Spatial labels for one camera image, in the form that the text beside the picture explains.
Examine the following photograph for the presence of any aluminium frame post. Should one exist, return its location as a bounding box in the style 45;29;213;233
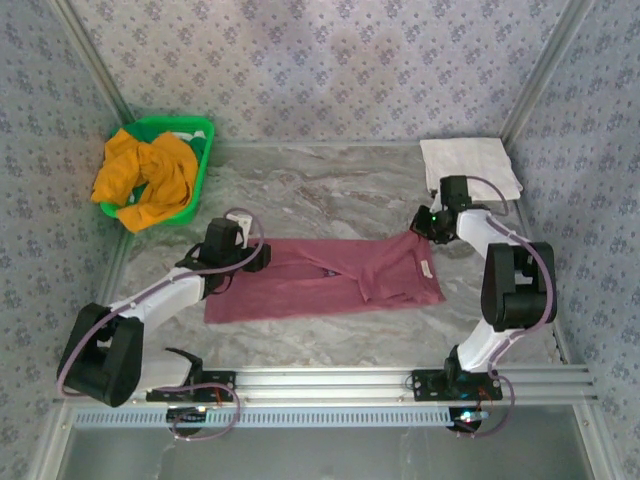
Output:
49;0;134;124
499;0;599;144
572;402;609;480
29;402;74;480

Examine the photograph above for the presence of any maroon printed t-shirt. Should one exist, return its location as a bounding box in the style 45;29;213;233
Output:
202;232;447;325

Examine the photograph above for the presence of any aluminium mounting rail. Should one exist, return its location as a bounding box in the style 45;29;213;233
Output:
54;367;599;404

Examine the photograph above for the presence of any green plastic basket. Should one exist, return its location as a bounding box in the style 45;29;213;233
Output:
98;115;216;227

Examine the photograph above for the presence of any white cloth piece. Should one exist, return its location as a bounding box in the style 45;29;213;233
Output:
167;128;209;144

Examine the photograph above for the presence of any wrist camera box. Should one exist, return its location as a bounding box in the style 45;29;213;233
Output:
429;174;474;211
206;212;255;251

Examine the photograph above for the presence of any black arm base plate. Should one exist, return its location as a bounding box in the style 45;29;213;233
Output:
411;368;503;401
145;370;237;403

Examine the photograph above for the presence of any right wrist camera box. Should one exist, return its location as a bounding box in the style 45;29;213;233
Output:
429;174;474;211

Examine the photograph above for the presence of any grey slotted cable duct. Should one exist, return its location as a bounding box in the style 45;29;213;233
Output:
69;405;451;429

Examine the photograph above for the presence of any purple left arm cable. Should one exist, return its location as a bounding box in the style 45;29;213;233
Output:
55;207;274;442

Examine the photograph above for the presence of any grey metal sheet panel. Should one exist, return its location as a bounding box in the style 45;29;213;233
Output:
59;424;596;480

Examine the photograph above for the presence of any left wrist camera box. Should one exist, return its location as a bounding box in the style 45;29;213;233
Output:
206;212;255;251

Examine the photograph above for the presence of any yellow t-shirt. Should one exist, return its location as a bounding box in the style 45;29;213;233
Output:
90;127;200;234

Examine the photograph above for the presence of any small controller circuit board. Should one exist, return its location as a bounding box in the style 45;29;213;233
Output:
448;407;494;432
166;406;210;425

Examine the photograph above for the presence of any folded white towel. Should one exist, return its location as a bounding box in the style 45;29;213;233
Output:
419;138;525;202

